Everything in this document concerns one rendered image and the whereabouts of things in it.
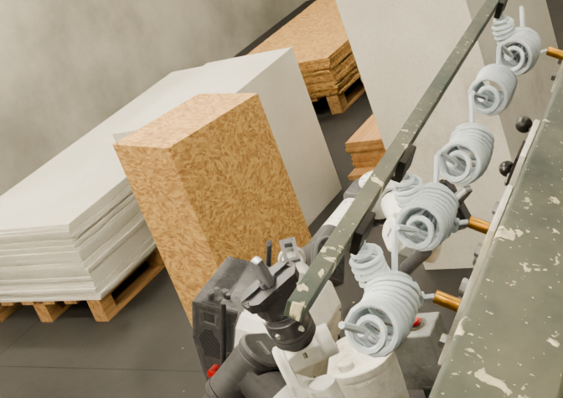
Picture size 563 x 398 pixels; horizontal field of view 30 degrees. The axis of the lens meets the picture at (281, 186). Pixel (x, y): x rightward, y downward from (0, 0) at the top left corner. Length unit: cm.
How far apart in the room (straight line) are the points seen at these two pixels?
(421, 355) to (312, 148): 342
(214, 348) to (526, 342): 158
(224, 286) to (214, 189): 185
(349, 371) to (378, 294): 282
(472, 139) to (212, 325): 110
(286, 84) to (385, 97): 136
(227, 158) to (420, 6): 106
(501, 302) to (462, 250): 412
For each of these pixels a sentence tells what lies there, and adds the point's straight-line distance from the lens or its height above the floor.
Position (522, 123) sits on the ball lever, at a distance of 238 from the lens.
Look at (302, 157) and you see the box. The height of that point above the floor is 36.
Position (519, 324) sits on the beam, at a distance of 95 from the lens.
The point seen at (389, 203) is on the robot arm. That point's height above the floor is 135.
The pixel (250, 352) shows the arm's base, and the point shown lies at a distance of 221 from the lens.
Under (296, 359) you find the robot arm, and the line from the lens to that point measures 205.
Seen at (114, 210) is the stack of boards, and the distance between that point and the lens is 603.
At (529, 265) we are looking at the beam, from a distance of 103.
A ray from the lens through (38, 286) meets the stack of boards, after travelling 624.
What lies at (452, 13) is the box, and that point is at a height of 126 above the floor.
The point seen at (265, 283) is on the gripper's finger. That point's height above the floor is 159.
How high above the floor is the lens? 242
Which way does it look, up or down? 21 degrees down
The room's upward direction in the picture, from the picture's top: 21 degrees counter-clockwise
